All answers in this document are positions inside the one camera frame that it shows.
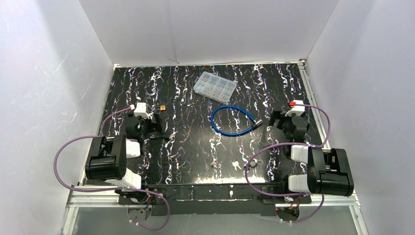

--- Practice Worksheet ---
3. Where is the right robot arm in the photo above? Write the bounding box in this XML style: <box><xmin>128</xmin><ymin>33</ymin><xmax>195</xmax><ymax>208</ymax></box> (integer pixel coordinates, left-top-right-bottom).
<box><xmin>268</xmin><ymin>111</ymin><xmax>354</xmax><ymax>196</ymax></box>

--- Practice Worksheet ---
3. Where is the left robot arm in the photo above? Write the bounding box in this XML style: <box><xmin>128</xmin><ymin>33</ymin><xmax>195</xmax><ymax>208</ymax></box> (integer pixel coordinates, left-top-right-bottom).
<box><xmin>85</xmin><ymin>114</ymin><xmax>165</xmax><ymax>204</ymax></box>

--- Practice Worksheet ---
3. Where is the clear plastic parts box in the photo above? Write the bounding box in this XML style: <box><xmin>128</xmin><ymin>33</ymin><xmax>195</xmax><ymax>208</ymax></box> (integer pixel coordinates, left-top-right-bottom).
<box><xmin>193</xmin><ymin>71</ymin><xmax>237</xmax><ymax>105</ymax></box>

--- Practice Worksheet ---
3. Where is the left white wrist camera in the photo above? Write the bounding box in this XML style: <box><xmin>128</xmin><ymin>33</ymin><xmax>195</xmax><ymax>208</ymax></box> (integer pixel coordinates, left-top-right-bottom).
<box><xmin>134</xmin><ymin>102</ymin><xmax>153</xmax><ymax>119</ymax></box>

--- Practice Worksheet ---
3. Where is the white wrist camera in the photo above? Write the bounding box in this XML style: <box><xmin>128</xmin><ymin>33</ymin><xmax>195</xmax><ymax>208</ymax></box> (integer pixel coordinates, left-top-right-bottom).
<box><xmin>134</xmin><ymin>102</ymin><xmax>153</xmax><ymax>119</ymax></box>
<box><xmin>285</xmin><ymin>100</ymin><xmax>305</xmax><ymax>117</ymax></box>

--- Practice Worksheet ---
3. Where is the blue cable lock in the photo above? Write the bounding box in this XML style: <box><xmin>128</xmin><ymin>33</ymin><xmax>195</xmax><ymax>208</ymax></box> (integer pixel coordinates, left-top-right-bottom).
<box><xmin>210</xmin><ymin>105</ymin><xmax>263</xmax><ymax>137</ymax></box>

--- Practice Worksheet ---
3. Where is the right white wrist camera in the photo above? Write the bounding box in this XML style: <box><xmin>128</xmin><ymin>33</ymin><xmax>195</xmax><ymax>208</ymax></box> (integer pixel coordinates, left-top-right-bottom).
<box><xmin>285</xmin><ymin>100</ymin><xmax>305</xmax><ymax>117</ymax></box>

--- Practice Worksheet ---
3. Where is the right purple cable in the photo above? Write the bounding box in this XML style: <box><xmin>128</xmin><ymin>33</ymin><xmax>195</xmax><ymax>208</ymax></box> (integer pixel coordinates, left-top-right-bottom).
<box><xmin>244</xmin><ymin>103</ymin><xmax>331</xmax><ymax>224</ymax></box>

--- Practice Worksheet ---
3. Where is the purple cable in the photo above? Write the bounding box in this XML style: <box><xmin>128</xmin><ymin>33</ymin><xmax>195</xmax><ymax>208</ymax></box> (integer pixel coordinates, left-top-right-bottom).
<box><xmin>244</xmin><ymin>103</ymin><xmax>331</xmax><ymax>224</ymax></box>
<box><xmin>53</xmin><ymin>106</ymin><xmax>171</xmax><ymax>232</ymax></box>

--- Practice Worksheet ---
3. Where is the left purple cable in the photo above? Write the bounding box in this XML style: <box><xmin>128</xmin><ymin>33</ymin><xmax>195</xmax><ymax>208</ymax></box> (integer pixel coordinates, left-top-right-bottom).
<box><xmin>53</xmin><ymin>106</ymin><xmax>171</xmax><ymax>232</ymax></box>

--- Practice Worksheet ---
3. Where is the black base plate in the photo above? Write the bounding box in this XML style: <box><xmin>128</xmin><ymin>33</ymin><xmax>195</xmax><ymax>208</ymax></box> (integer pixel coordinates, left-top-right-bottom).
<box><xmin>119</xmin><ymin>183</ymin><xmax>311</xmax><ymax>216</ymax></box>

